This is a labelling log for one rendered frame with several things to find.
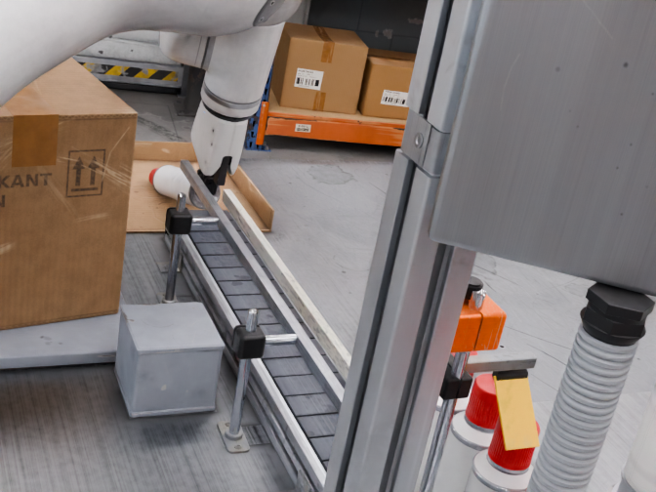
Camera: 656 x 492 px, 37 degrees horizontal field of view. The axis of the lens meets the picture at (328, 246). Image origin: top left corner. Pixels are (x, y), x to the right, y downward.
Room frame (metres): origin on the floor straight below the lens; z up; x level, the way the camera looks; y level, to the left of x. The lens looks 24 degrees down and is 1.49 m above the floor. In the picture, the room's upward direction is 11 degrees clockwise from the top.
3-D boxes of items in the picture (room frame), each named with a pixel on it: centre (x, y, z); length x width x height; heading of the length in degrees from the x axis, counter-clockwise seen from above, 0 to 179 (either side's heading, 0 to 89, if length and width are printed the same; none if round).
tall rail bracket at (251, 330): (0.91, 0.04, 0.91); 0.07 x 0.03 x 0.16; 117
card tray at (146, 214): (1.54, 0.28, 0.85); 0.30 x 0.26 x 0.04; 27
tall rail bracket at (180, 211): (1.18, 0.18, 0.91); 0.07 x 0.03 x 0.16; 117
